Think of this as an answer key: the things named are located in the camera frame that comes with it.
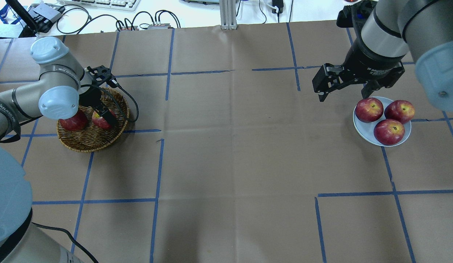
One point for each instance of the light blue plate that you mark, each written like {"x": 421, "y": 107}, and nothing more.
{"x": 365, "y": 130}

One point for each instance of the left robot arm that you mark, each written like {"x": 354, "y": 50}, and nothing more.
{"x": 63, "y": 85}

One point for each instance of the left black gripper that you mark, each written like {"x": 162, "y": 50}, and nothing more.
{"x": 89, "y": 97}

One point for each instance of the right arm camera mount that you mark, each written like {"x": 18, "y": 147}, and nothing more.
{"x": 356, "y": 14}

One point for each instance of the red apple plate left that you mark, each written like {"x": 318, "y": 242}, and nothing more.
{"x": 369, "y": 110}

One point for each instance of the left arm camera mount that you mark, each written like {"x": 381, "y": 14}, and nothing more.
{"x": 100, "y": 75}

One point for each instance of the aluminium frame post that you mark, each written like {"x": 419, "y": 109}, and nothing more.
{"x": 228, "y": 14}

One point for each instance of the red apple plate right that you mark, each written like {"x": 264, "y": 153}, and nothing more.
{"x": 400, "y": 110}

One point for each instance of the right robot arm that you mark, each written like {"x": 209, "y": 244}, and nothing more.
{"x": 386, "y": 30}

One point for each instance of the red yellow apple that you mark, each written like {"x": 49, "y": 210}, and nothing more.
{"x": 100, "y": 122}

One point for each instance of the woven wicker basket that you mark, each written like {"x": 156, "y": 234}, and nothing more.
{"x": 93, "y": 138}

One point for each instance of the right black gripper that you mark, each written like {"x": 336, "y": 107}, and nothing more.
{"x": 370, "y": 65}

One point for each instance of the white keyboard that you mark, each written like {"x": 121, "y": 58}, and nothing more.
{"x": 123, "y": 5}

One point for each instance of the red apple plate front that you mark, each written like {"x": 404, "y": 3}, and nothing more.
{"x": 389, "y": 132}

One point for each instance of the red apple plate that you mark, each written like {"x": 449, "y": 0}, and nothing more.
{"x": 400, "y": 110}
{"x": 389, "y": 132}
{"x": 369, "y": 110}

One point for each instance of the red apple in basket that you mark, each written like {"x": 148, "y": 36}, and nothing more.
{"x": 76, "y": 123}

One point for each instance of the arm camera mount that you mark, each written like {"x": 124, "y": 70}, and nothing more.
{"x": 100, "y": 75}
{"x": 356, "y": 14}

